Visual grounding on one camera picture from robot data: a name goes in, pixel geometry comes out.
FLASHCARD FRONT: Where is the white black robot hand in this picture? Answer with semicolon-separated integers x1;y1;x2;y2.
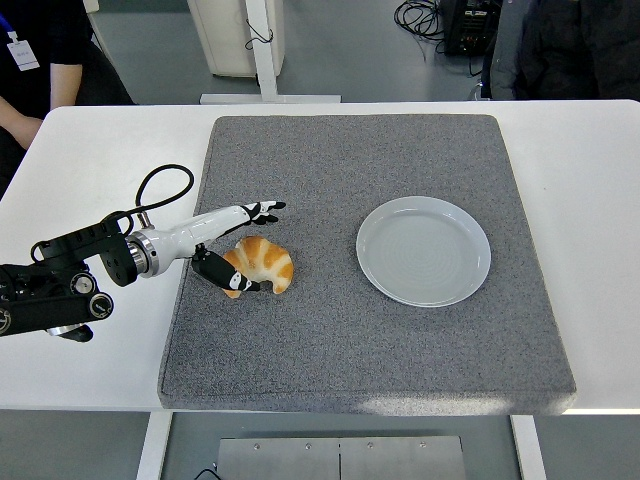
149;199;287;294

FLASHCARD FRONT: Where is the golden croissant bread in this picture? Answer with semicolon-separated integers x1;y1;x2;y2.
221;235;295;300

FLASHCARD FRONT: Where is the round grey plate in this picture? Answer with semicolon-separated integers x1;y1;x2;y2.
355;195;492;309

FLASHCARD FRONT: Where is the grey metal plate with screws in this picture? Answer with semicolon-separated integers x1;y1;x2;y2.
216;435;467;480

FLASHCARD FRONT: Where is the grey fabric mat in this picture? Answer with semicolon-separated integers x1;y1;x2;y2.
156;113;578;417

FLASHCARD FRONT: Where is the white table stand with foot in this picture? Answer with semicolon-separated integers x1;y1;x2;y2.
199;0;344;105

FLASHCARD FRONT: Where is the white table leg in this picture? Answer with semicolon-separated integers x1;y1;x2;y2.
509;414;549;480
135;412;174;480

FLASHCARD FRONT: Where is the person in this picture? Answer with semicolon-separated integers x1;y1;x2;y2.
0;0;136;199
480;0;640;101

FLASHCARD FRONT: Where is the white name badge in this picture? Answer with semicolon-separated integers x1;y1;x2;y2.
6;30;40;71

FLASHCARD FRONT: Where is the black electronic box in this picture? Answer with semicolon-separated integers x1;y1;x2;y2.
439;0;504;57

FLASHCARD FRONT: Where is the thin black cord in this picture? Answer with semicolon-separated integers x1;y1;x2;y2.
243;3;275;51

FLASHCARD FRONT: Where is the black coiled cable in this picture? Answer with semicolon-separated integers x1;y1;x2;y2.
392;0;447;55

